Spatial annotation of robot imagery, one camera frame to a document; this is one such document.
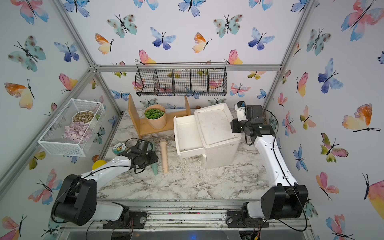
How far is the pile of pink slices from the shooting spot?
0.64 m

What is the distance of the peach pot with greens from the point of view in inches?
36.6

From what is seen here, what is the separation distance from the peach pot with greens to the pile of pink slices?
33cm
